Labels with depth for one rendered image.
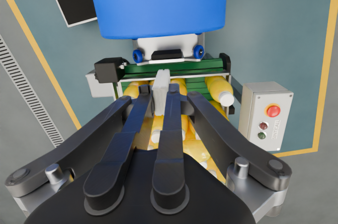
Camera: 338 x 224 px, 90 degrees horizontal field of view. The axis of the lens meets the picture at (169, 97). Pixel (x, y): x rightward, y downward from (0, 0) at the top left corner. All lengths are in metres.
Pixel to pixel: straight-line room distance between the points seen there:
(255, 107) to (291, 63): 1.37
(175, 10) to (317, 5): 1.65
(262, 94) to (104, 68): 0.48
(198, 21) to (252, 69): 1.44
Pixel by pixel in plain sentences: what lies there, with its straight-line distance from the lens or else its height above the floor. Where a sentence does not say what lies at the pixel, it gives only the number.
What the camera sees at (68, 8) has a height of 0.15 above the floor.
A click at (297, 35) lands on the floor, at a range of 1.84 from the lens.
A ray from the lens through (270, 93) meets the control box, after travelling 0.54.
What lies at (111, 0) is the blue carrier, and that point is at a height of 1.21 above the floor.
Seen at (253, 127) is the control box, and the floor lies 1.10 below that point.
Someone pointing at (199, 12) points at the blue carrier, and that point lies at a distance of 0.32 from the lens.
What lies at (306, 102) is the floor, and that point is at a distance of 2.13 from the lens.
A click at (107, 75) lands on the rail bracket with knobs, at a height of 1.00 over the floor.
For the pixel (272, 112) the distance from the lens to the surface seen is 0.55.
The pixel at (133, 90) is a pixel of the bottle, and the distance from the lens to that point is 0.54.
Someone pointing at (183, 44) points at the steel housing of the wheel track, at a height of 0.93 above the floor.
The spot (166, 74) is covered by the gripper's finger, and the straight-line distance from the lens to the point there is 0.20.
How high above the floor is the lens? 1.53
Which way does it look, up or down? 66 degrees down
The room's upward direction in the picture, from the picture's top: 175 degrees counter-clockwise
